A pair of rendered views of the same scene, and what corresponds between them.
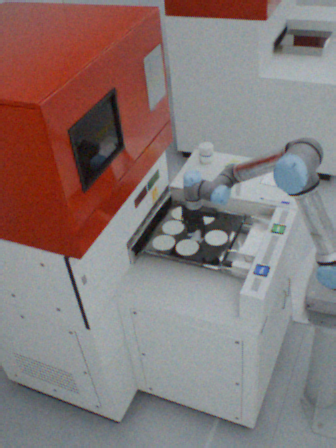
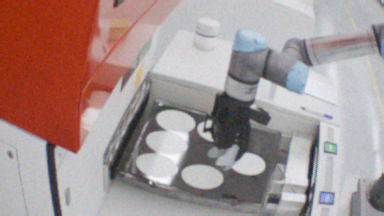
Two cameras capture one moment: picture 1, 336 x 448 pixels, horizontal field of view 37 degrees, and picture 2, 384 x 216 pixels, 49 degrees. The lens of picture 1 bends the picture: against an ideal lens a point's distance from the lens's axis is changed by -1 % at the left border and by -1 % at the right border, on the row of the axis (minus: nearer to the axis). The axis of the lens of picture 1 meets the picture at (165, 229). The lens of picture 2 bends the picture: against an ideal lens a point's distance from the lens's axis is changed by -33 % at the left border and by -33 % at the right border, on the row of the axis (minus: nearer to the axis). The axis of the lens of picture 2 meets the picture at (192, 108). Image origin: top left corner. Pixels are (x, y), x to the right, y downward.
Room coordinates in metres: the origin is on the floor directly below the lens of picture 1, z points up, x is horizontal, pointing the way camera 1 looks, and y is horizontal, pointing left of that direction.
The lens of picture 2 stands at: (0.61, 0.41, 1.74)
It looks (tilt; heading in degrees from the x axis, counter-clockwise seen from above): 30 degrees down; 337
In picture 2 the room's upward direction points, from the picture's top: 12 degrees clockwise
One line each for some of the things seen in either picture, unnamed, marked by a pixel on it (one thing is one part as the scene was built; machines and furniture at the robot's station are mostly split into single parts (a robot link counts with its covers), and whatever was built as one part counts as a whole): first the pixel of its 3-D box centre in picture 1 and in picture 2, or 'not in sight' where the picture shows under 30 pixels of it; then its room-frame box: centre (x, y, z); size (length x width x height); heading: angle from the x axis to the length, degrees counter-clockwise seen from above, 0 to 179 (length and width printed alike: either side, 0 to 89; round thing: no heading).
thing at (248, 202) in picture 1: (241, 187); (261, 94); (2.01, -0.40, 0.89); 0.62 x 0.35 x 0.14; 61
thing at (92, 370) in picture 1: (88, 303); not in sight; (1.82, 0.46, 0.41); 0.82 x 0.71 x 0.82; 151
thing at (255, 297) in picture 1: (270, 260); (320, 190); (1.49, -0.42, 0.89); 0.55 x 0.09 x 0.14; 151
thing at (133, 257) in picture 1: (151, 225); (126, 135); (1.81, 0.06, 0.89); 0.44 x 0.02 x 0.10; 151
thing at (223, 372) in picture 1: (224, 297); not in sight; (1.74, -0.26, 0.41); 0.97 x 0.64 x 0.82; 151
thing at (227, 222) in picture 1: (195, 232); (209, 154); (1.72, -0.13, 0.90); 0.34 x 0.34 x 0.01; 61
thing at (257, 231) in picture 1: (253, 247); (295, 177); (1.61, -0.37, 0.87); 0.36 x 0.08 x 0.03; 151
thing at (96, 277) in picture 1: (128, 228); (106, 127); (1.66, 0.16, 1.02); 0.82 x 0.03 x 0.40; 151
